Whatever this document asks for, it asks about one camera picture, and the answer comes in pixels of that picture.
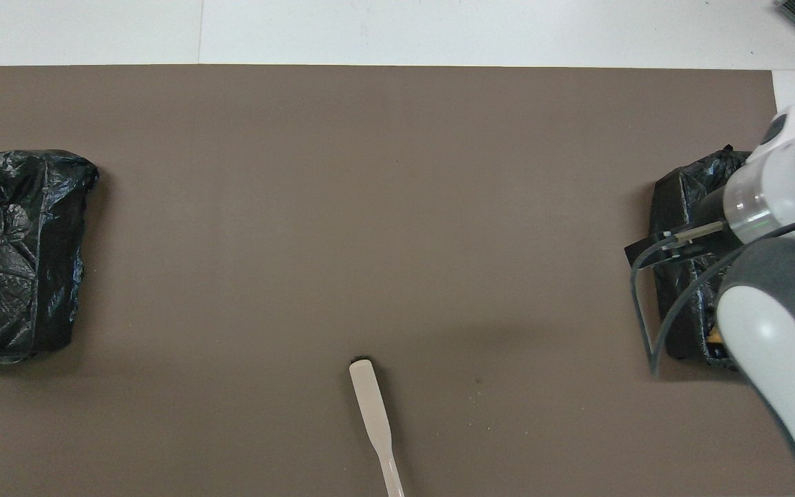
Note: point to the bin with black bag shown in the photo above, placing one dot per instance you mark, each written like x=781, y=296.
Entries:
x=680, y=200
x=11, y=262

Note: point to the beige hand brush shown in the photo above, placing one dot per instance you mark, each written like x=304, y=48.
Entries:
x=370, y=400

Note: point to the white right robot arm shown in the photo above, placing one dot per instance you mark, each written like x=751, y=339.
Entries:
x=784, y=324

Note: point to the brown table mat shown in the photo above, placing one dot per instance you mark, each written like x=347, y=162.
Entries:
x=370, y=172

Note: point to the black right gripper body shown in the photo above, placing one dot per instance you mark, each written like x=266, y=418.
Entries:
x=713, y=207

